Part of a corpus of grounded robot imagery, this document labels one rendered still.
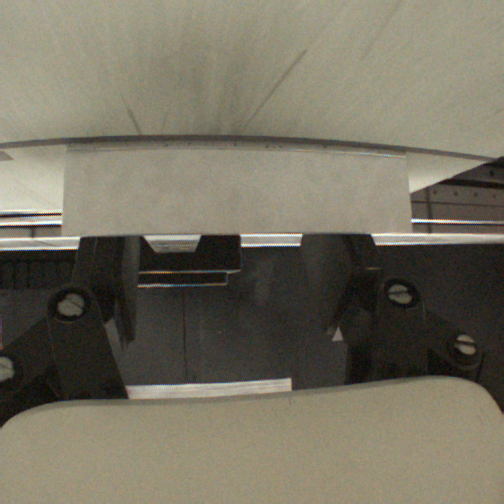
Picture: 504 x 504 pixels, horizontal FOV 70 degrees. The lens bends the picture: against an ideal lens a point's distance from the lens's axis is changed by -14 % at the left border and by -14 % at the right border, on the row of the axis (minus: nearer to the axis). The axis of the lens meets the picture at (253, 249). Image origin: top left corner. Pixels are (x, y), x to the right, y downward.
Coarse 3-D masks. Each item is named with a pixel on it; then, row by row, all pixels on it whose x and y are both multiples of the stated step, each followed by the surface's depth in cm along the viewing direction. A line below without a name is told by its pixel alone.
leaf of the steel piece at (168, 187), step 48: (96, 144) 9; (144, 144) 9; (192, 144) 9; (240, 144) 9; (288, 144) 10; (96, 192) 9; (144, 192) 9; (192, 192) 9; (240, 192) 9; (288, 192) 10; (336, 192) 10; (384, 192) 10
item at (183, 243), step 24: (144, 240) 36; (168, 240) 26; (192, 240) 27; (216, 240) 37; (240, 240) 38; (144, 264) 36; (168, 264) 36; (192, 264) 37; (216, 264) 37; (240, 264) 38
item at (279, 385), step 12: (192, 384) 18; (204, 384) 18; (216, 384) 19; (228, 384) 19; (240, 384) 19; (252, 384) 19; (264, 384) 19; (276, 384) 19; (288, 384) 19; (132, 396) 18; (144, 396) 18; (156, 396) 18; (168, 396) 18; (180, 396) 18; (192, 396) 18; (204, 396) 18
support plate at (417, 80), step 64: (0, 0) 4; (64, 0) 4; (128, 0) 4; (192, 0) 4; (256, 0) 4; (320, 0) 4; (384, 0) 4; (448, 0) 4; (0, 64) 5; (64, 64) 5; (128, 64) 6; (192, 64) 6; (256, 64) 6; (320, 64) 6; (384, 64) 6; (448, 64) 6; (0, 128) 7; (64, 128) 8; (128, 128) 8; (192, 128) 9; (256, 128) 9; (320, 128) 9; (384, 128) 9; (448, 128) 8; (0, 192) 13
